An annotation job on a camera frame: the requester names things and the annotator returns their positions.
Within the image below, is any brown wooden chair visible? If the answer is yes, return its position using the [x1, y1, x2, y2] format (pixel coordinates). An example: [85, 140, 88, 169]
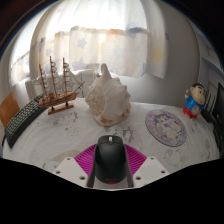
[0, 91, 21, 129]

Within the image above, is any white printed tablecloth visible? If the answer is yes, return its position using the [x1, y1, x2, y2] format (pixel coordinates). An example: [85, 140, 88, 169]
[1, 96, 223, 174]

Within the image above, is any round purple printed mouse pad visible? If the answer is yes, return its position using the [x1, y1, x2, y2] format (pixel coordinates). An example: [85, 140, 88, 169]
[144, 109, 188, 148]

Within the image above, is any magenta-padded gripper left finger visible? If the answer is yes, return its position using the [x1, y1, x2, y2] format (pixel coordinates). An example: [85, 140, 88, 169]
[53, 143, 98, 188]

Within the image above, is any sheer white star-print curtain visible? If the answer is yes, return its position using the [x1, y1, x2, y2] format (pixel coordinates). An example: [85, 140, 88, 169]
[9, 0, 168, 86]

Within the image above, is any large white conch shell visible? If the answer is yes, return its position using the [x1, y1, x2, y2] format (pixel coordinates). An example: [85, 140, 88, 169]
[84, 63, 132, 127]

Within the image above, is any black computer mouse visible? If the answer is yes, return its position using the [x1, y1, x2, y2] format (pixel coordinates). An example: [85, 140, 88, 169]
[94, 134, 128, 185]

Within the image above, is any white radiator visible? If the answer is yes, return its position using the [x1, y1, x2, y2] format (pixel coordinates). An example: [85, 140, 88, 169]
[24, 68, 101, 101]

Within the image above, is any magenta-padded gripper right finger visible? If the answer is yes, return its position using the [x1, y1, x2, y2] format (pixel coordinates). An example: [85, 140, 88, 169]
[123, 143, 170, 188]

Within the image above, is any black computer monitor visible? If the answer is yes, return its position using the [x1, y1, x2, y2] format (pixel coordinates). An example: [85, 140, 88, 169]
[213, 82, 224, 134]

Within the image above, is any black router with antennas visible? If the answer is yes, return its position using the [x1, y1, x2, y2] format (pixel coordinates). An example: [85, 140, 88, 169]
[199, 88, 218, 124]

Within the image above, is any wooden model sailing ship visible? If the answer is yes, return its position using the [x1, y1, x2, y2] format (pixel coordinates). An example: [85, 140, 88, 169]
[31, 55, 86, 116]

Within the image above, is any cartoon boy figurine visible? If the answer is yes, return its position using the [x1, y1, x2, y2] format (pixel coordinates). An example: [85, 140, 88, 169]
[182, 82, 206, 120]

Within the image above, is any black computer keyboard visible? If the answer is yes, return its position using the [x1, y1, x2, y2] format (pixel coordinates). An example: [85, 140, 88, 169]
[1, 95, 46, 149]

